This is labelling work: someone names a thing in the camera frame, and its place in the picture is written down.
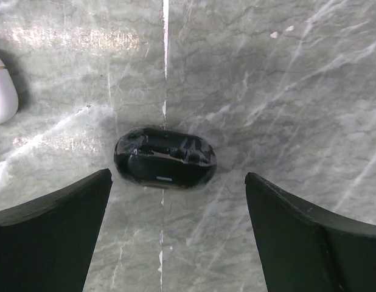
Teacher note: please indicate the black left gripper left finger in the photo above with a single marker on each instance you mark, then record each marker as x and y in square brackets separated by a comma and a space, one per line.
[47, 244]

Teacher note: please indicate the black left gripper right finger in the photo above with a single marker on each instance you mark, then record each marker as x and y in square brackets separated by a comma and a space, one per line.
[304, 247]

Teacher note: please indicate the black earbud charging case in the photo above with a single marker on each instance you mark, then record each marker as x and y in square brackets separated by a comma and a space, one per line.
[154, 157]

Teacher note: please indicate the white earbud charging case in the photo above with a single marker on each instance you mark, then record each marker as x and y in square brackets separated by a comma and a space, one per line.
[9, 100]

